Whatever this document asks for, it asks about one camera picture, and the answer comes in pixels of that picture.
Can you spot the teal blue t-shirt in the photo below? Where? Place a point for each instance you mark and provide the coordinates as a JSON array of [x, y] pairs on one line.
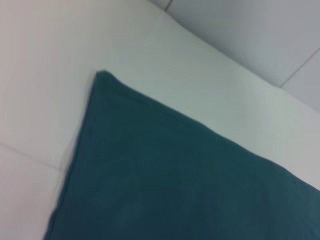
[[175, 187]]

